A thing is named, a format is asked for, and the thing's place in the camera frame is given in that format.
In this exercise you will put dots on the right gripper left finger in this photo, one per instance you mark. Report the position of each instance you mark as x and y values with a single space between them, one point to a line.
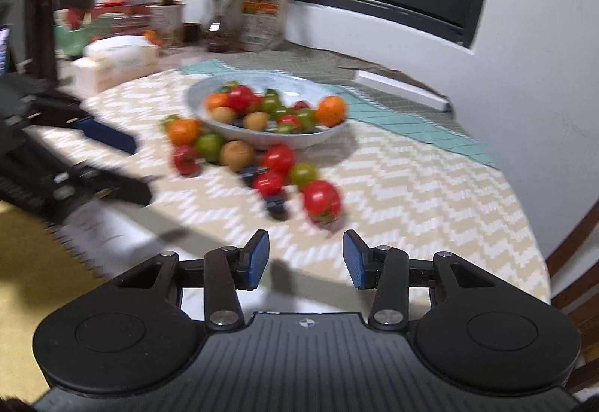
227 270

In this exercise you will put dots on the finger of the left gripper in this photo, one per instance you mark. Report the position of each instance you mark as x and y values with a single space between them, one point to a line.
108 184
107 135

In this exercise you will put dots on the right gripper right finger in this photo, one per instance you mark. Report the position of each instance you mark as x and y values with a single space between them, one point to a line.
385 269

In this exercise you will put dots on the large red tomato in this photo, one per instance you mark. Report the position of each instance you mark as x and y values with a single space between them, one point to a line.
322 202

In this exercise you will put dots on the small red tomato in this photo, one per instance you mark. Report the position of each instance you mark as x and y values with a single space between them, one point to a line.
268 184

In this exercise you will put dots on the green tomato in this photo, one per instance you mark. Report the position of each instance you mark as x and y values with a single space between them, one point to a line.
302 174
208 146

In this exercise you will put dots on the orange tangerine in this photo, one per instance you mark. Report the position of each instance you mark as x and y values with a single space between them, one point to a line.
331 111
215 100
184 131

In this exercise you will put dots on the white tissue pack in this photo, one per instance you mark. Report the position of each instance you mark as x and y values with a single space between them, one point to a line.
108 62

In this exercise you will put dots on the patterned beige tablecloth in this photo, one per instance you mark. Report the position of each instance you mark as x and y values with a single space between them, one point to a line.
395 173

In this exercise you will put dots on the dark blueberry front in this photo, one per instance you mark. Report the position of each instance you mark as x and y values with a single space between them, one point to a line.
275 206

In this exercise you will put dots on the green ceramic dish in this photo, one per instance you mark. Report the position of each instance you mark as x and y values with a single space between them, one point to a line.
71 43

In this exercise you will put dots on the black thermos bottle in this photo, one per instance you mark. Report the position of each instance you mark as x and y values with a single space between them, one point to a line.
41 33

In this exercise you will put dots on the white flat box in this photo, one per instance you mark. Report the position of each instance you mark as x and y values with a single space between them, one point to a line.
419 95

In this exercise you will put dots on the blue white porcelain bowl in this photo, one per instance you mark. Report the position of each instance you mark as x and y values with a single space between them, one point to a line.
284 111

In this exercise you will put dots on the orange white paper bag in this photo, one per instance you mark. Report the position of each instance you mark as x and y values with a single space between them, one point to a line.
262 24

